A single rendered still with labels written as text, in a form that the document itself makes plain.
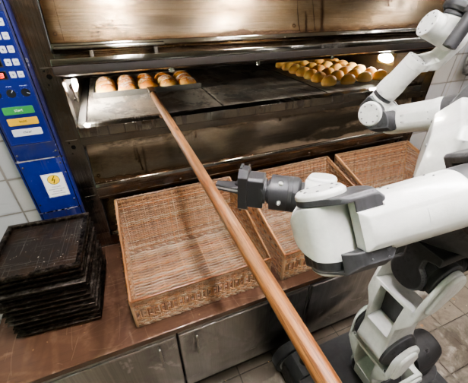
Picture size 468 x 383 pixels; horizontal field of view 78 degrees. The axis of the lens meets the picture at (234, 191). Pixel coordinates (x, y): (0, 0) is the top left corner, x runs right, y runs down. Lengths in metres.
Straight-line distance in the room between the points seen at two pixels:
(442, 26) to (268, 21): 0.62
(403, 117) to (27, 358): 1.45
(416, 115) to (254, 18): 0.70
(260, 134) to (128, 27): 0.71
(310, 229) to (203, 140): 0.98
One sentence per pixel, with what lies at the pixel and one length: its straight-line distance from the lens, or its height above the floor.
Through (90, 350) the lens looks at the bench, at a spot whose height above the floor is 0.58.
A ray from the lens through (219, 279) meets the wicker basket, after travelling 1.14.
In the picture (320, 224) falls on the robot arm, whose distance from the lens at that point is 0.44.
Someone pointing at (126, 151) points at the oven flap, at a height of 1.05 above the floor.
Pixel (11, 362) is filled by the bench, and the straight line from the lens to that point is 1.34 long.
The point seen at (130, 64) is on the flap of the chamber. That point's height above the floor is 1.41.
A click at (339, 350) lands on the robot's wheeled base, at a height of 0.17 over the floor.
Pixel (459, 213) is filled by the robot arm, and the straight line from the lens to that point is 0.49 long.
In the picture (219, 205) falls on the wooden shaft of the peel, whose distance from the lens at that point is 0.65.
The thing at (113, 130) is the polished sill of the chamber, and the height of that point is 1.16.
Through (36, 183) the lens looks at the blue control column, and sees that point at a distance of 1.34.
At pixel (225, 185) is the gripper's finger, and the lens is 0.73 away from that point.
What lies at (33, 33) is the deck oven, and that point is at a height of 1.50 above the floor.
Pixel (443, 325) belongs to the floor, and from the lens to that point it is 2.22.
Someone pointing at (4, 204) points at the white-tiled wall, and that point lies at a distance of 1.45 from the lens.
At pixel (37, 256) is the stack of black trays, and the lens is 1.18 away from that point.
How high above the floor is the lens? 1.59
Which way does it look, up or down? 34 degrees down
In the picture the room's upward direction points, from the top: straight up
